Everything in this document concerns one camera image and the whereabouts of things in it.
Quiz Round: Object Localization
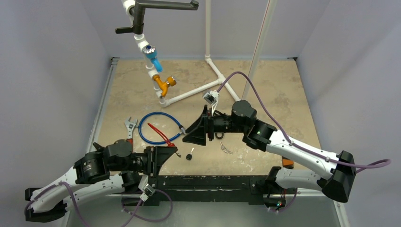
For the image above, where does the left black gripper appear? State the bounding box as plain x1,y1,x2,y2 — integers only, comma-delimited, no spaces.
111,145,177,177

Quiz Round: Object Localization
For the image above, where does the red cable padlock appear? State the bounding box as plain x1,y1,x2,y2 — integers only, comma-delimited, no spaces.
148,123,175,147

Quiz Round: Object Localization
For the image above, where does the blue cable lock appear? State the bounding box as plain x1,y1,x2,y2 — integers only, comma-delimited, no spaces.
138,112,185,145

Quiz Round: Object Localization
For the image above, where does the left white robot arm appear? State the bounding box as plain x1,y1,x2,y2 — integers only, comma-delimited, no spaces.
24,140,178,223

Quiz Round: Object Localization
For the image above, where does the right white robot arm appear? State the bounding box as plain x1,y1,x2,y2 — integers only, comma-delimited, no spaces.
182,100,357,203

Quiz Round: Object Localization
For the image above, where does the black head key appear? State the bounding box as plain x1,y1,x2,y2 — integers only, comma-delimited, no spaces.
186,148,194,161

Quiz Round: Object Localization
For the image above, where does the black padlock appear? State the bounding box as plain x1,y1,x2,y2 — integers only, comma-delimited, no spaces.
214,132,224,140

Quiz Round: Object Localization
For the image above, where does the orange brass valve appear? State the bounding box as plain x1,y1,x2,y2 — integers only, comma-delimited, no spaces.
152,74,177,98

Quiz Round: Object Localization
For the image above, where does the blue valve fitting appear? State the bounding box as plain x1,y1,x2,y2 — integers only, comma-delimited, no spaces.
142,44,163,72

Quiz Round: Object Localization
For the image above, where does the orange black tool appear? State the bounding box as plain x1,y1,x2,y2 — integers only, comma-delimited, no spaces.
282,158,294,167

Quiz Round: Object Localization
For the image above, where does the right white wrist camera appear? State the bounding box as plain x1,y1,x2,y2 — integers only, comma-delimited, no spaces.
203,90,219,115

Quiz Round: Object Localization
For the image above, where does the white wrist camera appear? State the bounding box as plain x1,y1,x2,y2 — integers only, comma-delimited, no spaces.
138,175,156,202
203,90,219,115

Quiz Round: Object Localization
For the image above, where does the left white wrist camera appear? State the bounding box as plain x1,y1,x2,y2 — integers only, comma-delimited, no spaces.
138,175,156,202

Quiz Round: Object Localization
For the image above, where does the red handled adjustable wrench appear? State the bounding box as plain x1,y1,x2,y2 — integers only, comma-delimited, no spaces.
124,117,138,145

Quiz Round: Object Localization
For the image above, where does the white PVC pipe frame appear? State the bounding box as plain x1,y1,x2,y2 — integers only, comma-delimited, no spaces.
121,0,278,109

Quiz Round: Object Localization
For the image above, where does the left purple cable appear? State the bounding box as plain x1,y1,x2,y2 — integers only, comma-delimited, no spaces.
24,182,174,227

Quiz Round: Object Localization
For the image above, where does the purple cable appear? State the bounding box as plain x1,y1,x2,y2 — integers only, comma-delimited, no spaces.
24,182,174,227
217,71,392,214

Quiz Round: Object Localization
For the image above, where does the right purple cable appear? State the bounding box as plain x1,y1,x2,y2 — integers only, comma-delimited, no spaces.
217,71,392,214

